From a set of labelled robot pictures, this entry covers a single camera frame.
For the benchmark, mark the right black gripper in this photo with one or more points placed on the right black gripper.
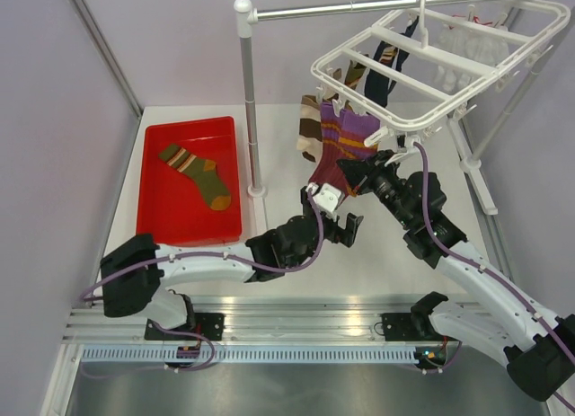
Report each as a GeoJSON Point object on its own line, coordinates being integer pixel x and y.
{"type": "Point", "coordinates": [355, 171]}

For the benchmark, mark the olive brown patterned sock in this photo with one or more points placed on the olive brown patterned sock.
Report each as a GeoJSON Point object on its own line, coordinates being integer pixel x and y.
{"type": "Point", "coordinates": [354, 74]}

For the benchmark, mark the olive green striped sock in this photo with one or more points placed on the olive green striped sock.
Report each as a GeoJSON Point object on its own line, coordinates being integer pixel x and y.
{"type": "Point", "coordinates": [202, 171]}

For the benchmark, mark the white slotted cable duct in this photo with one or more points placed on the white slotted cable duct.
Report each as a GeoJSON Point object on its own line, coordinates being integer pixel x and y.
{"type": "Point", "coordinates": [252, 354]}

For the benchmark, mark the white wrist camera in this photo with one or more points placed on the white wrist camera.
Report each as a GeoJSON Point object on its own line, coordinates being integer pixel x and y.
{"type": "Point", "coordinates": [327, 198]}
{"type": "Point", "coordinates": [395, 147]}

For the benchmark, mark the red plastic bin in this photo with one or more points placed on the red plastic bin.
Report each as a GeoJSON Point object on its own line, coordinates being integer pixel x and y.
{"type": "Point", "coordinates": [189, 190]}

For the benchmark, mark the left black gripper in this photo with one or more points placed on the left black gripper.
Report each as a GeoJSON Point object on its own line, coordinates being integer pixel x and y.
{"type": "Point", "coordinates": [345, 235]}

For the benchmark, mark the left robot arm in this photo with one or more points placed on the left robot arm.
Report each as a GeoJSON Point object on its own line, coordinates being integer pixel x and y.
{"type": "Point", "coordinates": [138, 275]}

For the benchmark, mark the navy blue sock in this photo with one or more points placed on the navy blue sock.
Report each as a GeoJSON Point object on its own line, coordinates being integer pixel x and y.
{"type": "Point", "coordinates": [378, 87]}

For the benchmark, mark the purple striped sock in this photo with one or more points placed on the purple striped sock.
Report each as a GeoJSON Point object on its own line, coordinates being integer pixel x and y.
{"type": "Point", "coordinates": [327, 171]}
{"type": "Point", "coordinates": [349, 131]}

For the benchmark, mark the silver drying rack stand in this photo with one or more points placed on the silver drying rack stand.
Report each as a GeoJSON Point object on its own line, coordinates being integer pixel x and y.
{"type": "Point", "coordinates": [250, 119]}

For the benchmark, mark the purple striped sock back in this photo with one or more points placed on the purple striped sock back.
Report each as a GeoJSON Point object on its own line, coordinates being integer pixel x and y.
{"type": "Point", "coordinates": [327, 171]}

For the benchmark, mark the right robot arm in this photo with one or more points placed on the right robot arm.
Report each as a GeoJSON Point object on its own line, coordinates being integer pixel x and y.
{"type": "Point", "coordinates": [533, 343]}

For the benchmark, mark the white clip sock hanger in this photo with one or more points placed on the white clip sock hanger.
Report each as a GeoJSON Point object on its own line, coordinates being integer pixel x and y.
{"type": "Point", "coordinates": [338, 67]}

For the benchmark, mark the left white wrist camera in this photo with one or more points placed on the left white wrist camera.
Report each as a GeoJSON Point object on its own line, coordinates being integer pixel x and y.
{"type": "Point", "coordinates": [327, 198]}

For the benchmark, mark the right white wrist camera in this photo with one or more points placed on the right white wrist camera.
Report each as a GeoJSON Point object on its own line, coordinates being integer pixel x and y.
{"type": "Point", "coordinates": [395, 147]}

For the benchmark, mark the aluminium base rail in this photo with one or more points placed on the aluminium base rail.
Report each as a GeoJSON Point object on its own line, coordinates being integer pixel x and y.
{"type": "Point", "coordinates": [255, 320]}

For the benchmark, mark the brown cream striped sock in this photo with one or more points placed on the brown cream striped sock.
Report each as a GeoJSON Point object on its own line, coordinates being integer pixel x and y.
{"type": "Point", "coordinates": [310, 140]}

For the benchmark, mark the purple striped sock front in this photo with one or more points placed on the purple striped sock front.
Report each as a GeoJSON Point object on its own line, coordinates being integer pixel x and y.
{"type": "Point", "coordinates": [349, 131]}

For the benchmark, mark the white fluffy socks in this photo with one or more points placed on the white fluffy socks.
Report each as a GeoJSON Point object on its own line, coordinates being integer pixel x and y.
{"type": "Point", "coordinates": [465, 43]}

